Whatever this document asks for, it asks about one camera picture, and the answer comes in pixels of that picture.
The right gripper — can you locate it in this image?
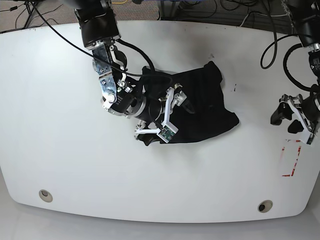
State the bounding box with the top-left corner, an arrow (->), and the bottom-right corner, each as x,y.
133,83 -> 195,146

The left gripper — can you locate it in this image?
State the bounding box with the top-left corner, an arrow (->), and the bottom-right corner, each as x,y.
270,93 -> 320,135

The black t-shirt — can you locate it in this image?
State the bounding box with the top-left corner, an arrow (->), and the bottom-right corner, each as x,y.
142,61 -> 240,144

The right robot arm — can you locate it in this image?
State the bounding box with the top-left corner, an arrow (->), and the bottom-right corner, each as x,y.
64,0 -> 194,146

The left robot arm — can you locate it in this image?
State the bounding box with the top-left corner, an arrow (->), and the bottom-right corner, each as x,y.
270,0 -> 320,145

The red tape rectangle marking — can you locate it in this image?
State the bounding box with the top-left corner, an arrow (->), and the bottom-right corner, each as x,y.
279,139 -> 302,178

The black tripod stand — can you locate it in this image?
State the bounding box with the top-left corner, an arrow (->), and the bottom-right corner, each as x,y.
14,0 -> 39,30

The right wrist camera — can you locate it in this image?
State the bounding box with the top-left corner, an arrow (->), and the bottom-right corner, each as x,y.
156,126 -> 176,144

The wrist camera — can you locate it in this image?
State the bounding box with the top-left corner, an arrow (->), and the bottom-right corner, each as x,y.
299,129 -> 315,145
156,126 -> 176,144

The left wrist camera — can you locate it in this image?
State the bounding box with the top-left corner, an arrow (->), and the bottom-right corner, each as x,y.
299,129 -> 315,145

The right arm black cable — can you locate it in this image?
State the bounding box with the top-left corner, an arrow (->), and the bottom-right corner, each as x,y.
29,0 -> 176,131

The right table cable grommet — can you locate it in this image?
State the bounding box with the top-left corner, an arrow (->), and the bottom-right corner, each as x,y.
257,200 -> 273,213

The table cable grommet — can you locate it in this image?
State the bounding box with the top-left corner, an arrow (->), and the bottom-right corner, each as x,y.
257,200 -> 273,213
39,189 -> 53,203

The white cable on floor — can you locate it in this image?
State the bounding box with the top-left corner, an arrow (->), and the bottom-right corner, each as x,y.
240,11 -> 288,27

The left table cable grommet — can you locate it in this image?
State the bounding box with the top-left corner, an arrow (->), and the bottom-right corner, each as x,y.
39,189 -> 53,203

